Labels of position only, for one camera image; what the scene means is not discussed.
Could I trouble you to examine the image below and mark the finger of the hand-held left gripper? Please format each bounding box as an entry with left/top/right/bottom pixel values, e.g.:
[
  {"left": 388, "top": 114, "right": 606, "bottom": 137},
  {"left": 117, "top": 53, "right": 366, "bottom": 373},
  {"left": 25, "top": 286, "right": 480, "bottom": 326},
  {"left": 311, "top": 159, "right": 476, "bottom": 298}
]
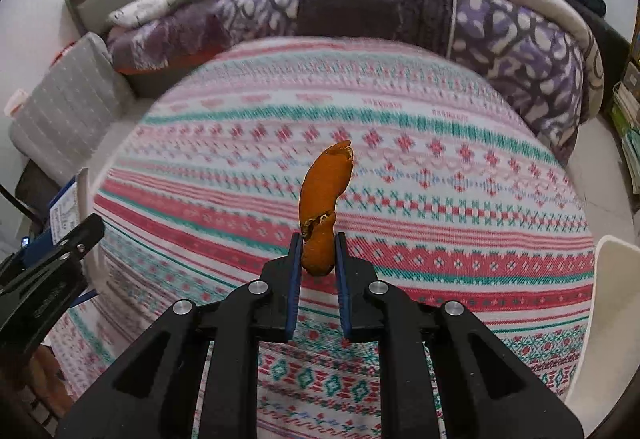
[{"left": 0, "top": 214, "right": 106, "bottom": 294}]

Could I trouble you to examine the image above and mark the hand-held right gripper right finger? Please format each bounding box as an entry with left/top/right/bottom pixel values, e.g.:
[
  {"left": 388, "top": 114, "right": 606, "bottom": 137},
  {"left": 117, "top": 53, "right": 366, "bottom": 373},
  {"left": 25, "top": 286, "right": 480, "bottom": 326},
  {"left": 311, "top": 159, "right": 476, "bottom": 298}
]
[{"left": 334, "top": 231, "right": 586, "bottom": 439}]

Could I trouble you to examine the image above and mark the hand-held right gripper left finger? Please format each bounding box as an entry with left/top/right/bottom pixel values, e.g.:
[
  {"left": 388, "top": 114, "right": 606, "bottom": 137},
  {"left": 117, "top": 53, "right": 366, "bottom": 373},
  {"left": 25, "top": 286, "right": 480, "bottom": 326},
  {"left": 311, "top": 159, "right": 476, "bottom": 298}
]
[{"left": 55, "top": 233, "right": 306, "bottom": 439}]

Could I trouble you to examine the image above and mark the orange peel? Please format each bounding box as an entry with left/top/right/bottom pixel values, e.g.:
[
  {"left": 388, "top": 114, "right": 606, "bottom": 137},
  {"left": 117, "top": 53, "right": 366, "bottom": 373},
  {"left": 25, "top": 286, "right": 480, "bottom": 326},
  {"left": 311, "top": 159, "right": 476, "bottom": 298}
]
[{"left": 299, "top": 140, "right": 355, "bottom": 277}]

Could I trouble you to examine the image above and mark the white plastic trash bin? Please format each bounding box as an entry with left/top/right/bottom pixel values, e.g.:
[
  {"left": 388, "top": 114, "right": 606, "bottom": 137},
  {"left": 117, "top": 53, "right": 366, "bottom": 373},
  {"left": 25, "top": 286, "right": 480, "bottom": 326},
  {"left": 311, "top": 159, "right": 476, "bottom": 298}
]
[{"left": 565, "top": 235, "right": 640, "bottom": 420}]

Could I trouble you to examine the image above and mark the blue printed box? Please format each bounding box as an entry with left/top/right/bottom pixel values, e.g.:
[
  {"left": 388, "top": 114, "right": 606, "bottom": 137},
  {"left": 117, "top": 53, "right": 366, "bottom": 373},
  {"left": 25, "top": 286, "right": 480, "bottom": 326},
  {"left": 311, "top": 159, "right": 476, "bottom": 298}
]
[{"left": 20, "top": 167, "right": 91, "bottom": 270}]

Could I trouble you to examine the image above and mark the striped patterned bed sheet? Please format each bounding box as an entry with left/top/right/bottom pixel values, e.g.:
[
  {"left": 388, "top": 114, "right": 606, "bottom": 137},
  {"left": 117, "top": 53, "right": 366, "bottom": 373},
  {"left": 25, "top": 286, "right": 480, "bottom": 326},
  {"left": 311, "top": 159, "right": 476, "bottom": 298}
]
[{"left": 45, "top": 36, "right": 598, "bottom": 439}]

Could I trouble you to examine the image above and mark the grey dotted pillow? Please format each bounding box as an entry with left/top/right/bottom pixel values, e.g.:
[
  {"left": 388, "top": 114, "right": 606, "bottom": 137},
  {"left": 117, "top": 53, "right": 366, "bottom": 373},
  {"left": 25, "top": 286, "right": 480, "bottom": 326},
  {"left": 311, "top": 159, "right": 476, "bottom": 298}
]
[{"left": 10, "top": 31, "right": 133, "bottom": 184}]

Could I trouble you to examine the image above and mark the purple patterned quilt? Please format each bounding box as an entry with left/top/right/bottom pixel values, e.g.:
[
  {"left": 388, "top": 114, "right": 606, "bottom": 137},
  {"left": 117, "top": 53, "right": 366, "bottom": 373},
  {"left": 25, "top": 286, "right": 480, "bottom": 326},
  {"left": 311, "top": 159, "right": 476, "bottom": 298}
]
[{"left": 107, "top": 0, "right": 586, "bottom": 164}]

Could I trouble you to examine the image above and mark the stack of books and boxes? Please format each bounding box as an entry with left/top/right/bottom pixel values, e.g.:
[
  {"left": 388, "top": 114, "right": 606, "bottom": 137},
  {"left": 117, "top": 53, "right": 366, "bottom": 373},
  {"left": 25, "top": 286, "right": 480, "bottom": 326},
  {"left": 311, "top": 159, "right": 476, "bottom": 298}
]
[{"left": 607, "top": 29, "right": 640, "bottom": 196}]

